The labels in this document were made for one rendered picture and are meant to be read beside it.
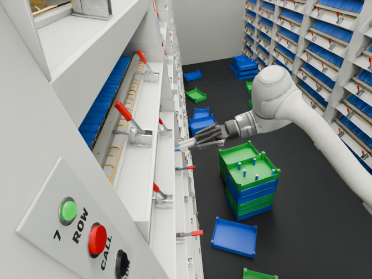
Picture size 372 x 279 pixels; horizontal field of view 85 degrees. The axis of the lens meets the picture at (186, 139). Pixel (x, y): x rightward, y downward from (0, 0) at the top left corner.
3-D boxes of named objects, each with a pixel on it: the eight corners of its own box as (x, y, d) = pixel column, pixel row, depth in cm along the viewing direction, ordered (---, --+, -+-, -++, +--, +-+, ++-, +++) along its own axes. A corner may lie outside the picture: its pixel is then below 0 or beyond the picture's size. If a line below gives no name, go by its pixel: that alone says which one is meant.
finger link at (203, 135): (220, 128, 77) (220, 126, 78) (192, 136, 80) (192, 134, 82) (223, 135, 80) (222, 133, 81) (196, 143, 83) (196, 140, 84)
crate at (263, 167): (262, 158, 153) (263, 150, 148) (279, 178, 138) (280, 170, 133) (225, 170, 150) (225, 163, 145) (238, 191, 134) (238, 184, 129)
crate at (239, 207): (259, 178, 169) (260, 172, 164) (274, 198, 153) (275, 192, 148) (226, 189, 165) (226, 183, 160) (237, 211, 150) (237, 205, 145)
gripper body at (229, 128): (232, 114, 78) (209, 122, 80) (237, 127, 72) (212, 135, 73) (236, 128, 83) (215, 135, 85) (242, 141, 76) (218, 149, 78)
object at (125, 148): (162, 75, 73) (165, 32, 64) (146, 258, 27) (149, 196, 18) (103, 68, 70) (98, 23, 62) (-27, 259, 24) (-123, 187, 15)
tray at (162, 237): (172, 120, 86) (176, 90, 77) (174, 297, 40) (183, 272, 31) (123, 116, 83) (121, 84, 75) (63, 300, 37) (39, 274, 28)
